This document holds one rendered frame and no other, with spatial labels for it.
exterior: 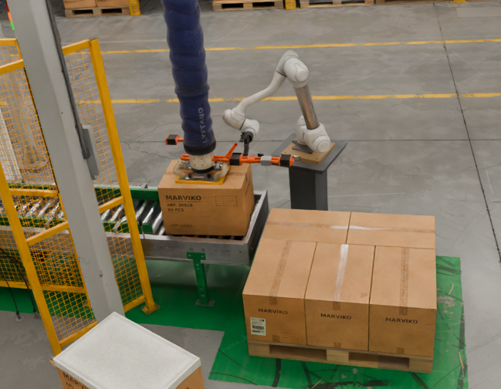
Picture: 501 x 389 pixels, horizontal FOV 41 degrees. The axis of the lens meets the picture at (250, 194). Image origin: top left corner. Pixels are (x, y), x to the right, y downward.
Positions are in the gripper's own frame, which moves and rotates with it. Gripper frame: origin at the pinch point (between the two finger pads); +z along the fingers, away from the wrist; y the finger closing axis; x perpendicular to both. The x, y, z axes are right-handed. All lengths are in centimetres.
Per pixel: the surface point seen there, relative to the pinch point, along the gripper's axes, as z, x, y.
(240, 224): 32, -2, 43
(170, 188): 35, 45, 14
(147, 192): -9, 83, 46
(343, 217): 2, -71, 53
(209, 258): 48, 19, 63
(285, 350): 88, -40, 106
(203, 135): 21.7, 20.3, -21.8
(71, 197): 123, 67, -34
